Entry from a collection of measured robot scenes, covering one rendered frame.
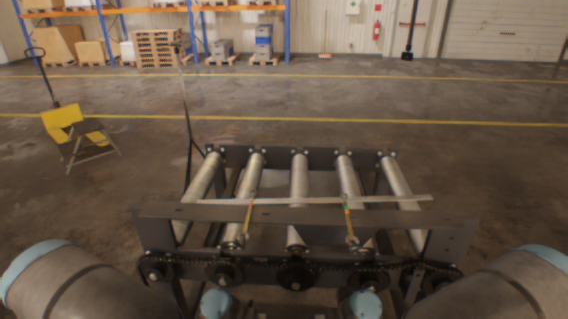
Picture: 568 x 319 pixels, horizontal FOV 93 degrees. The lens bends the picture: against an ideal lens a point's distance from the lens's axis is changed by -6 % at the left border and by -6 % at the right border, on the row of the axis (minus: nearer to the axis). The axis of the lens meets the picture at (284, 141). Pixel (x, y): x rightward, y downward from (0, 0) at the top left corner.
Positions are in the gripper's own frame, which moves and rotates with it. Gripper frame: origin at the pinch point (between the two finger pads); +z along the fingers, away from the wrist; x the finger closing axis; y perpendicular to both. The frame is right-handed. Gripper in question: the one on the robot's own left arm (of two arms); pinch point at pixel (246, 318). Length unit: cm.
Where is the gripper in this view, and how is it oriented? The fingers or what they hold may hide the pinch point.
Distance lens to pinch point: 131.5
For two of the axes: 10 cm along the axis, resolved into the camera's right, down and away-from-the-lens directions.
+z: 1.8, 6.3, 7.5
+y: 1.2, -7.7, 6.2
